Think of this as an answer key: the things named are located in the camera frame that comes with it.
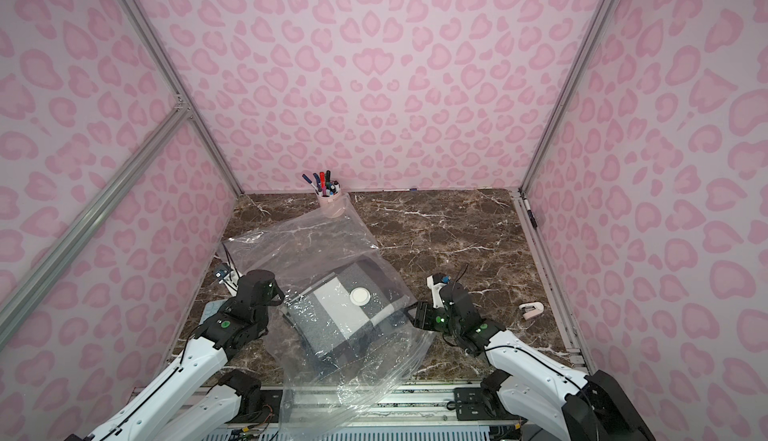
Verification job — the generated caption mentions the blue capped pen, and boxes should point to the blue capped pen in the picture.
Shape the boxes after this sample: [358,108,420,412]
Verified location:
[302,173,319,194]

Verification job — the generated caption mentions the black marker on rail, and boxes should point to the black marker on rail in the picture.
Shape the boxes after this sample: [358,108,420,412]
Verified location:
[522,198,538,229]

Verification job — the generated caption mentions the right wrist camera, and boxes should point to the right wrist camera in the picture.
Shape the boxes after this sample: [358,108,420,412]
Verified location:
[426,273,451,309]

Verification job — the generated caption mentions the grey black checked blanket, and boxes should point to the grey black checked blanket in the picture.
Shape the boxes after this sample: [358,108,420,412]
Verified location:
[281,256,411,367]

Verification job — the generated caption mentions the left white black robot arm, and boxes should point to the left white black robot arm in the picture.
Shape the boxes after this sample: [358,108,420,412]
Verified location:
[85,270,285,440]

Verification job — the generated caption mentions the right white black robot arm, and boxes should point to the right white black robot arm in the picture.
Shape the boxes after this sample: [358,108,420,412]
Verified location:
[405,282,654,440]

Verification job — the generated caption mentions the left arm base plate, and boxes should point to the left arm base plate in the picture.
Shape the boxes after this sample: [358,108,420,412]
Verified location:
[236,388,286,424]

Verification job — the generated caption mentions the clear plastic vacuum bag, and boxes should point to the clear plastic vacuum bag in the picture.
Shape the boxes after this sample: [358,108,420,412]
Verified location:
[219,194,434,440]

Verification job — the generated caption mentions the white pink bag clip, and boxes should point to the white pink bag clip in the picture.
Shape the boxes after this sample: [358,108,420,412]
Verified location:
[519,301,545,321]

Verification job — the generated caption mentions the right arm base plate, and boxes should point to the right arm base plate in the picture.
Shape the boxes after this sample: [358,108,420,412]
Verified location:
[453,386,512,421]

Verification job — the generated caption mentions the pink metal pen cup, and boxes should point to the pink metal pen cup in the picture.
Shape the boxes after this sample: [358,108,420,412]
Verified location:
[317,192,349,219]

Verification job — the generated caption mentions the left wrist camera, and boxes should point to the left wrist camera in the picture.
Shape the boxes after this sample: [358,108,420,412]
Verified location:
[214,266,237,291]

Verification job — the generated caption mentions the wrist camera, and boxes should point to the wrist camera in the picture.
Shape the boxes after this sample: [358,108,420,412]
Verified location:
[214,266,237,291]
[426,273,451,309]

